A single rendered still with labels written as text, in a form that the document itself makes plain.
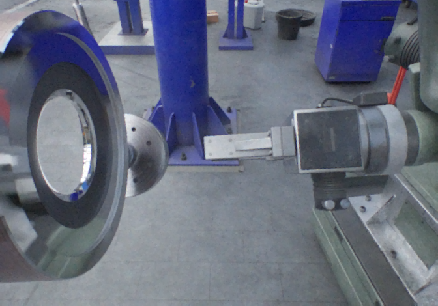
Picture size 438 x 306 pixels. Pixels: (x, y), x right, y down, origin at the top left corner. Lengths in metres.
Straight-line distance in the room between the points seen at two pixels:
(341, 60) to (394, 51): 1.99
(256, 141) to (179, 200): 1.31
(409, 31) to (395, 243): 0.76
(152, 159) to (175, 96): 1.33
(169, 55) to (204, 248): 1.09
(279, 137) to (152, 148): 0.31
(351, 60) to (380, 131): 2.52
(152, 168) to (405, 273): 0.97
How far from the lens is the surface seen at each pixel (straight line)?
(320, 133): 0.69
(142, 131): 0.81
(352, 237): 1.45
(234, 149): 0.70
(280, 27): 4.39
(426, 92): 0.76
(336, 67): 3.24
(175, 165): 2.15
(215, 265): 1.67
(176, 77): 2.03
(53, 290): 1.77
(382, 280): 1.37
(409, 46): 1.23
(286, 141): 0.66
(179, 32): 1.93
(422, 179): 1.32
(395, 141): 0.77
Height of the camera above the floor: 1.39
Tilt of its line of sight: 36 degrees down
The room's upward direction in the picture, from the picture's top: straight up
